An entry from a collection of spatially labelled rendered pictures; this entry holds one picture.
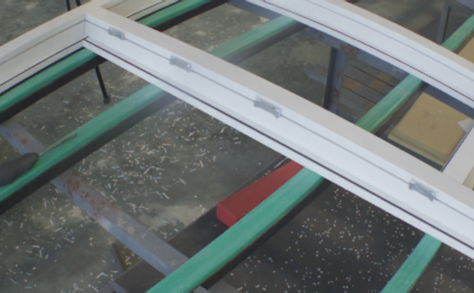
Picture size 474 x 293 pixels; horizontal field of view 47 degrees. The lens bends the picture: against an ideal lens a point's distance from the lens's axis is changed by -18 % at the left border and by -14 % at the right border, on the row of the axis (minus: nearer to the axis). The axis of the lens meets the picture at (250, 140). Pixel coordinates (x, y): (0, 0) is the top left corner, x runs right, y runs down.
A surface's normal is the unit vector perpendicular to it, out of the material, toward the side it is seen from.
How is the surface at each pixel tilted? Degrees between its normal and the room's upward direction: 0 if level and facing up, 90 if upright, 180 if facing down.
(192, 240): 0
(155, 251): 0
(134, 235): 0
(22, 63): 90
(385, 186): 90
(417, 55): 90
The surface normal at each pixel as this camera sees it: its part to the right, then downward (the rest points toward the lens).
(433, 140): 0.08, -0.79
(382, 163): -0.62, 0.44
